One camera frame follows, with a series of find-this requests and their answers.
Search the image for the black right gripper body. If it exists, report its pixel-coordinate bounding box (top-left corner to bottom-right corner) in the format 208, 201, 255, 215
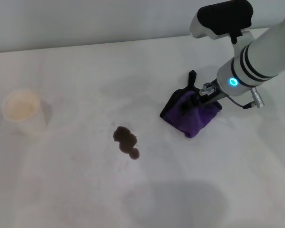
196, 80, 229, 108

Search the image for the purple rag with black trim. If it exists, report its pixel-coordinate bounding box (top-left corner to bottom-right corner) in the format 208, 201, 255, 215
159, 69, 223, 140

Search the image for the white paper cup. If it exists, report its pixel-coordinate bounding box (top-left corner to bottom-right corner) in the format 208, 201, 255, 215
1, 88, 52, 136

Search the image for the silver metal fitting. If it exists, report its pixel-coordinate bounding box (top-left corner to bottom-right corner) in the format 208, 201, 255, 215
199, 83, 216, 96

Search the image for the dark brown liquid stain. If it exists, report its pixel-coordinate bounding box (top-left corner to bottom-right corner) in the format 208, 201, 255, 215
113, 126, 141, 161

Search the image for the silver plug with grey cable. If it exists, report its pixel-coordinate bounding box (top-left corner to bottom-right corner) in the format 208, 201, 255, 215
227, 86, 265, 110

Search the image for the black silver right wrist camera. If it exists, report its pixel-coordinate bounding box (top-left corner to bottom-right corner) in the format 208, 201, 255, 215
189, 0, 254, 41

